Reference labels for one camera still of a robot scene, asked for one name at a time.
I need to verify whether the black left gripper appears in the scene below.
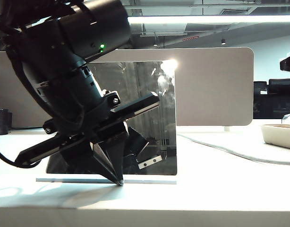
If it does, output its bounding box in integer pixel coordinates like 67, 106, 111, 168
14, 91, 160, 186

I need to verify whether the square mirror with white base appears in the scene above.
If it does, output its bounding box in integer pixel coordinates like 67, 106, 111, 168
36, 61, 178, 185

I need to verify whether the black cylindrical cup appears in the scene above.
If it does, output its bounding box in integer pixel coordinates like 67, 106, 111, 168
0, 109, 13, 136

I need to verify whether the brown desk divider panel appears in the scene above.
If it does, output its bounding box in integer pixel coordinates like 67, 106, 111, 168
0, 47, 255, 130

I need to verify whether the long ceiling light strip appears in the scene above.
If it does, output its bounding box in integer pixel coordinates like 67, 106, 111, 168
127, 14, 290, 24

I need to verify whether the white tray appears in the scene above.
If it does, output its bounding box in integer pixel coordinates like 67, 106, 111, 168
261, 124, 290, 150

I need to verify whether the black monitor edge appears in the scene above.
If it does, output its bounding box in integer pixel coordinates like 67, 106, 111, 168
279, 53, 290, 72

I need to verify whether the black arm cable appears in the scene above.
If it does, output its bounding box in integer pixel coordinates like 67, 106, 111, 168
0, 145, 21, 169

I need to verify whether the grey cable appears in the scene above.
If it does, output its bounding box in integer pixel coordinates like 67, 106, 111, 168
177, 132, 290, 166

